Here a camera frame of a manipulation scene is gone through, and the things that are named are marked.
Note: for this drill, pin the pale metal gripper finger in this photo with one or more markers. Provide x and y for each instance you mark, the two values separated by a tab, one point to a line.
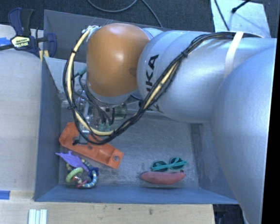
82	136

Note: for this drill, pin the orange flat plastic tool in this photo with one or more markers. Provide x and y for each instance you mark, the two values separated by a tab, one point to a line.
97	151

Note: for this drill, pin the purple toy animal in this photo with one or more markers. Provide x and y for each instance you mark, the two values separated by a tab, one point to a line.
73	160

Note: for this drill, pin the grey metal bin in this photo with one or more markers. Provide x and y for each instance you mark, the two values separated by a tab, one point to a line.
137	143

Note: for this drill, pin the pale wood board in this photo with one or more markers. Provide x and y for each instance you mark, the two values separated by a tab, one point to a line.
14	122

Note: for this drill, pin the green sunglasses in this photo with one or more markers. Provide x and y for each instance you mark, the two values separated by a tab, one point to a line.
167	165

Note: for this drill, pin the red toy sausage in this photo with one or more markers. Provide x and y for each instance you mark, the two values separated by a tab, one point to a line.
162	177

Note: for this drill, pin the black cylinder on white bracket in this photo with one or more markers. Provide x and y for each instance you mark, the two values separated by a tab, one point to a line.
119	112

